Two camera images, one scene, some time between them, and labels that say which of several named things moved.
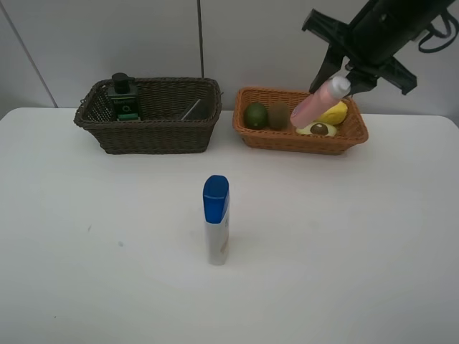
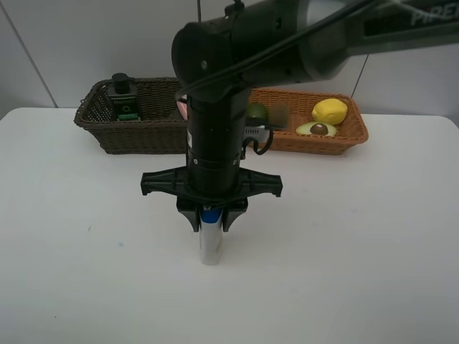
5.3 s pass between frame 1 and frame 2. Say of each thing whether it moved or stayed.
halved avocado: stayed
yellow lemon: stayed
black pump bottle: stayed
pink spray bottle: moved
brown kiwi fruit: stayed
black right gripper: moved
